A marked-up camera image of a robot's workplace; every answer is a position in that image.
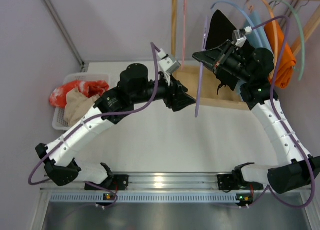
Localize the purple hanger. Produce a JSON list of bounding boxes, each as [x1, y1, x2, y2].
[[194, 16, 208, 118]]

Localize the beige trousers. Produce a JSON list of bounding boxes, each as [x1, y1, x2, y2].
[[63, 88, 100, 127]]

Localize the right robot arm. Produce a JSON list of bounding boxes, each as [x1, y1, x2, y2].
[[192, 40, 320, 194]]

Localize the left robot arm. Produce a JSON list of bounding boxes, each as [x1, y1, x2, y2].
[[35, 63, 196, 187]]

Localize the black trousers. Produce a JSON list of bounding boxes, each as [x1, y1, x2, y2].
[[205, 10, 250, 97]]

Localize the light blue trousers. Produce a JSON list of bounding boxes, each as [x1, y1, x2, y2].
[[247, 10, 272, 50]]

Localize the orange trousers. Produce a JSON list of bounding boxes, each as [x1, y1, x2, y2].
[[264, 21, 297, 89]]

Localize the orange hanger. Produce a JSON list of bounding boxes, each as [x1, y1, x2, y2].
[[244, 6, 278, 65]]

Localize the blue hanger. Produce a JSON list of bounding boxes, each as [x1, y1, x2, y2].
[[210, 0, 263, 47]]

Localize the pink hanger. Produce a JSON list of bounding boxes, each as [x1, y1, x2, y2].
[[181, 0, 188, 69]]

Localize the green hanger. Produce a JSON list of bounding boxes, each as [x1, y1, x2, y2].
[[285, 0, 310, 81]]

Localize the wooden clothes rack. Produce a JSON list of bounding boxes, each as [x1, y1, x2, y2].
[[171, 0, 320, 110]]

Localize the red white cloth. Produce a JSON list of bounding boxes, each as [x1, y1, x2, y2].
[[49, 80, 110, 108]]

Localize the white plastic basket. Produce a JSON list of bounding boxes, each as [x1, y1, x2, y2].
[[52, 72, 117, 131]]

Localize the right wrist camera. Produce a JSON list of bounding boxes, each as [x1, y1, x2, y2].
[[232, 26, 253, 47]]

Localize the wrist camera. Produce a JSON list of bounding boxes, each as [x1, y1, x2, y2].
[[232, 26, 253, 47], [157, 48, 181, 76]]

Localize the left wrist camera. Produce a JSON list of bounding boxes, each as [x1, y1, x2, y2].
[[157, 48, 181, 76]]

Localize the aluminium rail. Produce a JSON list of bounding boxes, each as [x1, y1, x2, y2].
[[41, 171, 271, 191]]

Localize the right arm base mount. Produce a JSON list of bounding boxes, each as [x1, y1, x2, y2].
[[217, 174, 240, 192]]

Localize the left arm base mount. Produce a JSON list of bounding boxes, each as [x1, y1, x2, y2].
[[98, 174, 129, 190]]

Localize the grey cable duct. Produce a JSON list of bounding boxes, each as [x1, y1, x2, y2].
[[50, 192, 241, 203]]

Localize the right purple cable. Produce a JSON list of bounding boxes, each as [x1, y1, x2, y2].
[[246, 14, 316, 210]]

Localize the purple cable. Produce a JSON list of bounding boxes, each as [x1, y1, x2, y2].
[[246, 14, 316, 210], [27, 42, 171, 208]]

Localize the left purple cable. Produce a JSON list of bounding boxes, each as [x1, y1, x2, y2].
[[27, 42, 171, 208]]

